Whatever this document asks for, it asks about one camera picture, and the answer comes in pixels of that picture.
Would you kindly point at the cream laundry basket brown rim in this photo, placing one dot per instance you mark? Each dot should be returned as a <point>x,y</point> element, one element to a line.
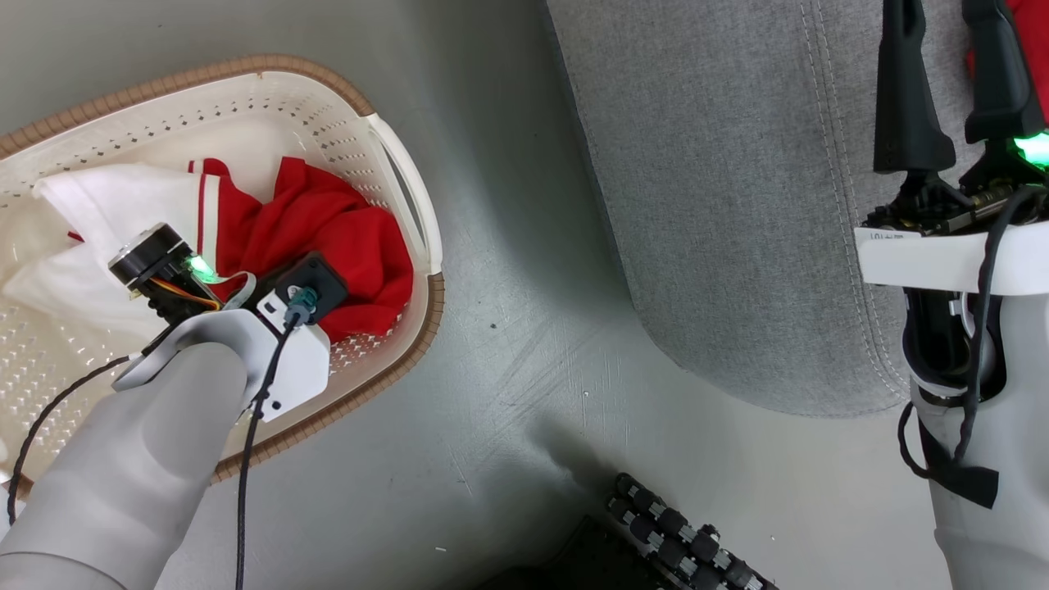
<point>352,123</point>

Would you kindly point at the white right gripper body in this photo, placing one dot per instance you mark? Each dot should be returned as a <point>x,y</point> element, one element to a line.
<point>942,254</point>

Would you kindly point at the red garment with white stripes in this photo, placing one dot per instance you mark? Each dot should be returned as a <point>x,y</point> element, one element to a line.
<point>328,238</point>

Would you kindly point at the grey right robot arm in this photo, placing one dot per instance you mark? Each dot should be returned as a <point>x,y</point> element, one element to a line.
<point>1000,492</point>

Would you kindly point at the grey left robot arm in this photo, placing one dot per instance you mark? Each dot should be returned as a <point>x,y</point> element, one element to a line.
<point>123,492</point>

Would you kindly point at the grey fabric sofa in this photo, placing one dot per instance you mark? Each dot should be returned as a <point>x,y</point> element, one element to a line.
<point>737,205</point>

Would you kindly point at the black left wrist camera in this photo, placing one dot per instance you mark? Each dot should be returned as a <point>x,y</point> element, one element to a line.
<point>315,279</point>

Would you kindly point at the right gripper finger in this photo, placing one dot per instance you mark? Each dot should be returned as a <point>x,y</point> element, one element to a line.
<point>910,98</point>
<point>1000,74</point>

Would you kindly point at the black roller wheel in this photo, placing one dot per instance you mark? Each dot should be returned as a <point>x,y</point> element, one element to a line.
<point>688,541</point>

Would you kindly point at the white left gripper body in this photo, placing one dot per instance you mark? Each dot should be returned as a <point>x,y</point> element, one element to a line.
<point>279,360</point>

